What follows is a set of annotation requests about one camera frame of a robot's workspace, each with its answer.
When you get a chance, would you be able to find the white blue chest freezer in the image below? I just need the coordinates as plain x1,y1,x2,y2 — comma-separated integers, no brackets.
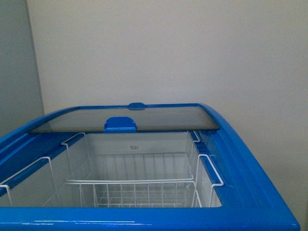
0,103,300,231

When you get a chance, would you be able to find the white wire rear basket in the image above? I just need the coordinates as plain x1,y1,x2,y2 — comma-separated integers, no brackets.
61,131,202,183

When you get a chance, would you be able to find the sliding glass freezer lid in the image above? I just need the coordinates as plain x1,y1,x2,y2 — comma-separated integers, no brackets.
30,105,219,133

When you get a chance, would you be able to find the white wire freezer basket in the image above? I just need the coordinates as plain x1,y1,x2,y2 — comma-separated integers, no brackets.
0,153,224,208

